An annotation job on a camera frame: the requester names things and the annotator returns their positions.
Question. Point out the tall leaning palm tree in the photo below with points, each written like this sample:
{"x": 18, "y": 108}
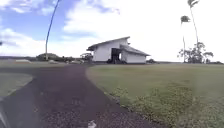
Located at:
{"x": 50, "y": 30}

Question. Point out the low rounded tree clump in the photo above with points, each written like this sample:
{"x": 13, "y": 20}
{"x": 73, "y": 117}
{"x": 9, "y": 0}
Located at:
{"x": 48, "y": 56}

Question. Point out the dark asphalt path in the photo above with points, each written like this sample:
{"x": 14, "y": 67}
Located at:
{"x": 63, "y": 96}

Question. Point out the dark bush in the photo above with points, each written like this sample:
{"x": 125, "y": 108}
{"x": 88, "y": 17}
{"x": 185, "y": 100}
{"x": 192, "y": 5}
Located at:
{"x": 86, "y": 56}

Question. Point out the grass verge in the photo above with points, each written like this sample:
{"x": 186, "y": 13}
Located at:
{"x": 11, "y": 81}

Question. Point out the taller slim palm tree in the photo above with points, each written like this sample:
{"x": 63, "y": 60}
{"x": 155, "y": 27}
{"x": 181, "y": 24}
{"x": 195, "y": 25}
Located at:
{"x": 195, "y": 26}

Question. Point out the bushy dark tree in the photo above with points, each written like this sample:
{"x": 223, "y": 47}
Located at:
{"x": 196, "y": 55}

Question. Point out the white building with dark roof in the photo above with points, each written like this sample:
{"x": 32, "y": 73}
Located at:
{"x": 106, "y": 51}

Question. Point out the grass strip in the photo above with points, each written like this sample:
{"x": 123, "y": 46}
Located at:
{"x": 20, "y": 64}

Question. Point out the robot's own part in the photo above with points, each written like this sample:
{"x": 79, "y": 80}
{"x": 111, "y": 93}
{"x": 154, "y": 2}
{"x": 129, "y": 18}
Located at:
{"x": 91, "y": 124}

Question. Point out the wide grass lawn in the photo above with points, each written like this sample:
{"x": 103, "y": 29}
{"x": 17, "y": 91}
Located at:
{"x": 160, "y": 86}

